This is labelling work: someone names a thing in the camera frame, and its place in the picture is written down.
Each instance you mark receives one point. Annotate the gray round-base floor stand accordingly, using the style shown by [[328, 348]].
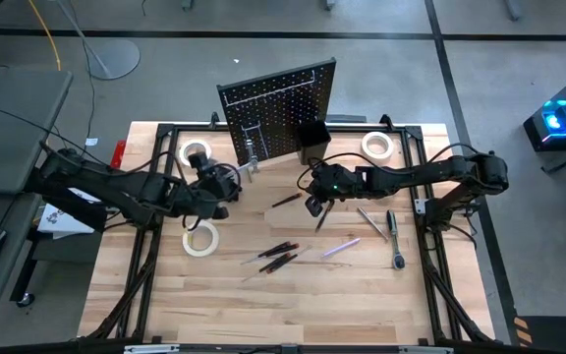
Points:
[[116, 59]]

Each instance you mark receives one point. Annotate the black plastic hanging bin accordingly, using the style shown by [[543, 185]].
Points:
[[312, 140]]

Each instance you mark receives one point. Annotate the gray side desk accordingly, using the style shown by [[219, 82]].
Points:
[[8, 147]]

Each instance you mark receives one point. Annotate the black metal table frame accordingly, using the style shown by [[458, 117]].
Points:
[[165, 135]]

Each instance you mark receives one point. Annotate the chrome double-prong peg hook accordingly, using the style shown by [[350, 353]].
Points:
[[246, 142]]

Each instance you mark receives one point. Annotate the small red box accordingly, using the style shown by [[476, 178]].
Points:
[[118, 155]]

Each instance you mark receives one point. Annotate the black ballpoint pen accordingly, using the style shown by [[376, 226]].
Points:
[[323, 218]]

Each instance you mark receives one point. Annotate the white printed paper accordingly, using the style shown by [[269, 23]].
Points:
[[57, 221]]

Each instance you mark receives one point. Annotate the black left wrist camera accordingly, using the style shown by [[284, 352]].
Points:
[[198, 160]]

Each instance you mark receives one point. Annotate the black perforated peg board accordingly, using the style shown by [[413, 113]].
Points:
[[273, 123]]

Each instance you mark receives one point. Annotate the lilac ballpoint pen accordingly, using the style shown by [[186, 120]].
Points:
[[340, 248]]

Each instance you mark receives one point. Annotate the white masking tape roll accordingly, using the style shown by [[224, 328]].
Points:
[[186, 239], [364, 145], [182, 152]]

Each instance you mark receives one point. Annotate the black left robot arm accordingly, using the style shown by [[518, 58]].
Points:
[[116, 187]]

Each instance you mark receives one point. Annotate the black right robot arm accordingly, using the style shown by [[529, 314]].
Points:
[[435, 169]]

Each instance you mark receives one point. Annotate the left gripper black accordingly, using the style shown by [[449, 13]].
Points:
[[204, 192]]

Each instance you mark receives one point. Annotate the black mat with orange stripes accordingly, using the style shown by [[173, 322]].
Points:
[[558, 339]]

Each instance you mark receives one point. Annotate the black caster wheel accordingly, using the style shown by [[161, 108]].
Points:
[[26, 299]]

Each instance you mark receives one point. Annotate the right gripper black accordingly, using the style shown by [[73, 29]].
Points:
[[337, 179]]

